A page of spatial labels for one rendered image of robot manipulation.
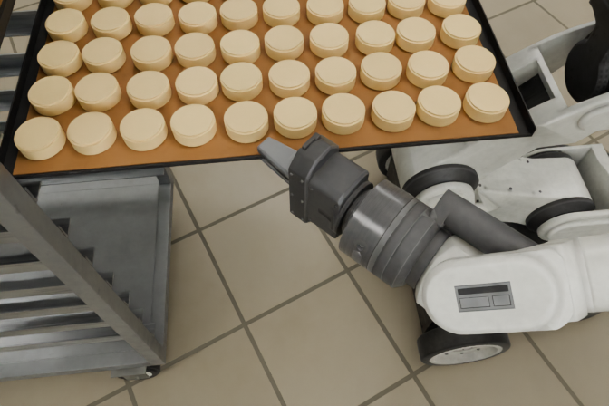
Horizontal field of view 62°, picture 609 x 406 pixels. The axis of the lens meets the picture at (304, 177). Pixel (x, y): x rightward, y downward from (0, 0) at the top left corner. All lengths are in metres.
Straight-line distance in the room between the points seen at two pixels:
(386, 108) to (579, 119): 0.39
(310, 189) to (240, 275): 0.89
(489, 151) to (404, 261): 0.49
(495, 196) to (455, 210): 0.60
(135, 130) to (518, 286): 0.42
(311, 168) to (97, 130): 0.25
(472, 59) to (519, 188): 0.51
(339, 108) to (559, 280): 0.29
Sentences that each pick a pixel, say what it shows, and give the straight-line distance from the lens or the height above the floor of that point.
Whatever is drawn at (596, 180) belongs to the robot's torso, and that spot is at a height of 0.30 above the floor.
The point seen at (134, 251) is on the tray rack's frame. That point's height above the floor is 0.15.
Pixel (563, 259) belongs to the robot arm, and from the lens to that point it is 0.48.
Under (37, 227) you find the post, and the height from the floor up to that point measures 0.75.
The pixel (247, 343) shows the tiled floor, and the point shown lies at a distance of 1.32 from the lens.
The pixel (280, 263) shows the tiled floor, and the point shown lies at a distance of 1.38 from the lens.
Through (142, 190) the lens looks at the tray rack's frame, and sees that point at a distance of 1.38.
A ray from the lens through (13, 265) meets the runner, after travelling 0.82.
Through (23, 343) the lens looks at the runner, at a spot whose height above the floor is 0.23.
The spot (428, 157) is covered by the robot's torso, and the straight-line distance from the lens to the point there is 0.95.
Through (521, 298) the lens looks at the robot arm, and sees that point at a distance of 0.46.
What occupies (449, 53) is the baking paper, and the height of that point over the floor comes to 0.80.
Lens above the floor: 1.27
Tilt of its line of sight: 57 degrees down
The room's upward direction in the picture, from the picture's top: straight up
